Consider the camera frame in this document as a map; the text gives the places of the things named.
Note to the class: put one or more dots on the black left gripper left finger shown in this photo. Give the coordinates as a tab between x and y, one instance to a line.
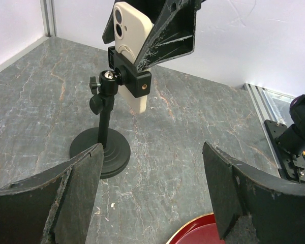
54	206

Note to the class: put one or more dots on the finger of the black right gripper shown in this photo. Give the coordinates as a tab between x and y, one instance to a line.
173	33
108	33

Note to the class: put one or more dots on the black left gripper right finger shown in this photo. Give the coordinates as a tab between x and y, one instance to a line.
250	205

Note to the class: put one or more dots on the cream cased smartphone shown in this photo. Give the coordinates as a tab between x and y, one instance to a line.
131	28

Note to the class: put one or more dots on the black phone stand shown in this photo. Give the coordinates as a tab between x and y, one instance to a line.
117	150

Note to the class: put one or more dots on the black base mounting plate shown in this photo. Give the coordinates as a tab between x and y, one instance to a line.
282	150

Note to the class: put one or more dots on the round red tray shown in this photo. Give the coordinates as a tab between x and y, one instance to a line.
201	229

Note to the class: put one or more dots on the aluminium frame rail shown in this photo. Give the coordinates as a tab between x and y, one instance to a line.
271	105

